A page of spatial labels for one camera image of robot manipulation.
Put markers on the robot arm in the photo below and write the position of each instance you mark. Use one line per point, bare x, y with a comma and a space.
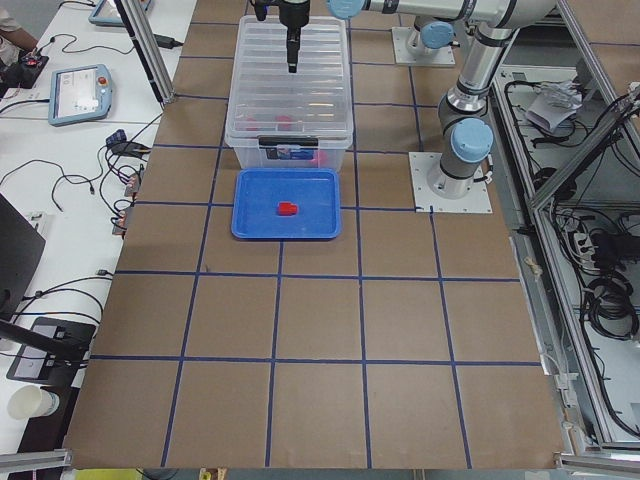
468, 139
429, 35

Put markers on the teach pendant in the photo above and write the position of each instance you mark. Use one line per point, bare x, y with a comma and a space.
79, 95
105, 13

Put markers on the person at desk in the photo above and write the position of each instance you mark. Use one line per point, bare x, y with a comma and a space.
14, 39

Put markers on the near teach pendant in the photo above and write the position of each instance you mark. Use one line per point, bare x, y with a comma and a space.
79, 95

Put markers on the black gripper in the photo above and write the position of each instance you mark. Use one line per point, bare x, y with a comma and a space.
294, 13

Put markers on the white paper cup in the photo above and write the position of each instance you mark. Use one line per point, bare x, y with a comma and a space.
32, 402

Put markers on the far teach pendant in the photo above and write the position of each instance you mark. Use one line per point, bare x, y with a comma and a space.
105, 13

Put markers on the black power adapter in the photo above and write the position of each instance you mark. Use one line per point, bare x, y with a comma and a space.
167, 42

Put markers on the clear plastic storage box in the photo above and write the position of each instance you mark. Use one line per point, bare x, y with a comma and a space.
290, 147

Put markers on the crumpled white paper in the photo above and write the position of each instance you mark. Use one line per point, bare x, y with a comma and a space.
555, 102

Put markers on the red block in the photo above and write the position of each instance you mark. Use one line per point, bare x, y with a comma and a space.
283, 119
321, 159
286, 208

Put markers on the aluminium frame post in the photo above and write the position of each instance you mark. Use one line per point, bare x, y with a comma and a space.
141, 35

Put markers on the blue plastic tray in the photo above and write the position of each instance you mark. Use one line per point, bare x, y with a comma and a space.
259, 190

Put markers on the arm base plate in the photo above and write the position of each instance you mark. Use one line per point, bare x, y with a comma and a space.
444, 58
435, 192

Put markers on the red block in box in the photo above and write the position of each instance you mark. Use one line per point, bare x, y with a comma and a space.
283, 119
321, 159

